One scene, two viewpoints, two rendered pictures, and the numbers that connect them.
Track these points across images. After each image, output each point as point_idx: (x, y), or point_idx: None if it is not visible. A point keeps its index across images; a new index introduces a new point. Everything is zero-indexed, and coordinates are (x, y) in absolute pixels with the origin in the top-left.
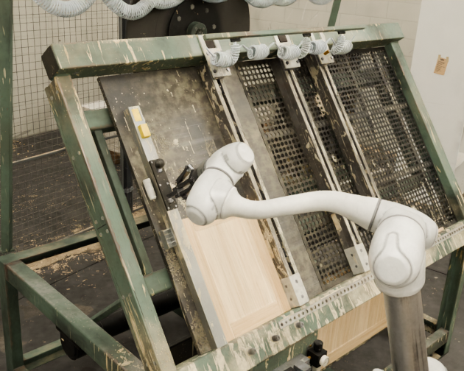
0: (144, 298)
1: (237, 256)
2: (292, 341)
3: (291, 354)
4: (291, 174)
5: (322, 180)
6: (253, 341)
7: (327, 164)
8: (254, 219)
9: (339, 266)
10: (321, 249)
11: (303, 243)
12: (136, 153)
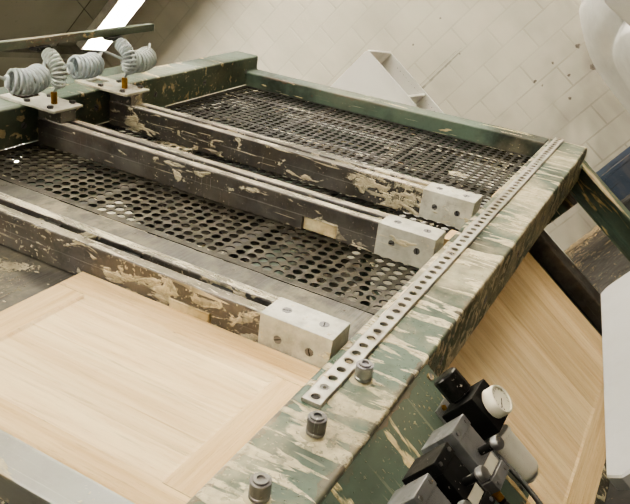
0: None
1: (106, 357)
2: (377, 413)
3: (406, 448)
4: (174, 219)
5: (241, 193)
6: (256, 471)
7: (228, 170)
8: (118, 290)
9: (387, 275)
10: (325, 271)
11: (275, 280)
12: None
